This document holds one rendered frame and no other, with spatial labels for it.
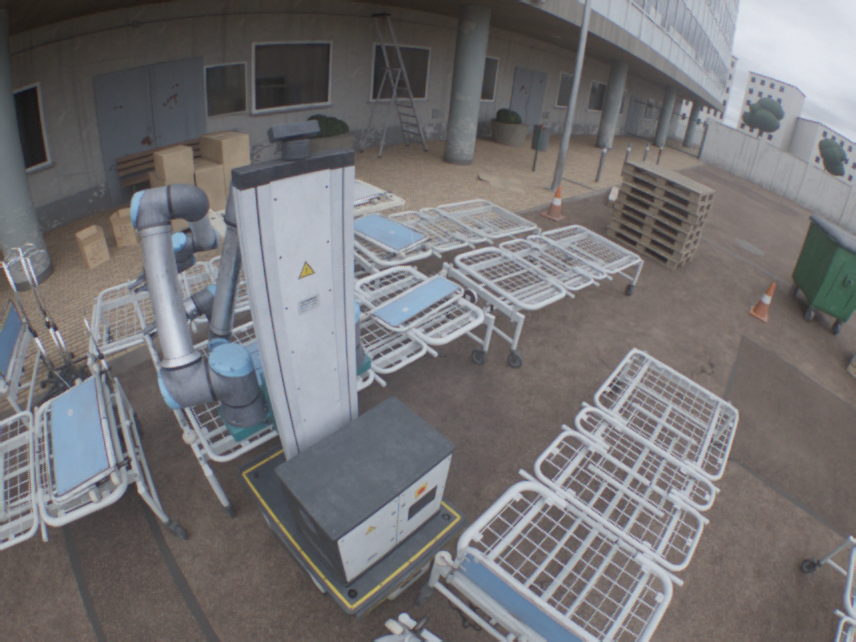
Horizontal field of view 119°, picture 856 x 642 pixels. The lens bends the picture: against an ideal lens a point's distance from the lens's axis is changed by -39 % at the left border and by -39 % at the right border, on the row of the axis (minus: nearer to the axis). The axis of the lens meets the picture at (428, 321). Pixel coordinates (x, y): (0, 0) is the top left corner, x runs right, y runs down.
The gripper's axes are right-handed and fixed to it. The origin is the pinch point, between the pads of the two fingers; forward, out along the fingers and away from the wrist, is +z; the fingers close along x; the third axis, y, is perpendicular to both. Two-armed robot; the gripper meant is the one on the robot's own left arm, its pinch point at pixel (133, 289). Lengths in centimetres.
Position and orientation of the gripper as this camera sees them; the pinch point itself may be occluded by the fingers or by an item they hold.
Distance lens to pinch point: 208.3
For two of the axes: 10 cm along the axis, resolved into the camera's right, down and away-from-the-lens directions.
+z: -7.2, 4.9, -4.9
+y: -6.9, -4.7, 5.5
